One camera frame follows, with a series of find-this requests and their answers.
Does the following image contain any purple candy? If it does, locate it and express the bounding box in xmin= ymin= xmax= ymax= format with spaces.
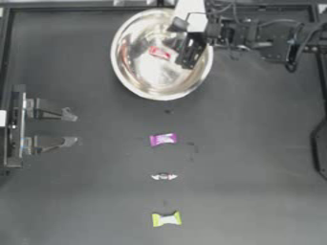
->
xmin=148 ymin=132 xmax=179 ymax=148

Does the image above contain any black metal frame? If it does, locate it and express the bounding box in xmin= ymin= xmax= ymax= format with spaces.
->
xmin=0 ymin=0 xmax=327 ymax=87

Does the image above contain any steel bowl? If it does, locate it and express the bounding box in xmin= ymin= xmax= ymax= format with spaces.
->
xmin=109 ymin=7 xmax=215 ymax=102

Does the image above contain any green white candy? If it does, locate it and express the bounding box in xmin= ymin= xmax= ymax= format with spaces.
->
xmin=151 ymin=211 xmax=184 ymax=228

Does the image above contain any black white red candy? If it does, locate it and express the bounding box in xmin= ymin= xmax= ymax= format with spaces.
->
xmin=149 ymin=171 xmax=180 ymax=182

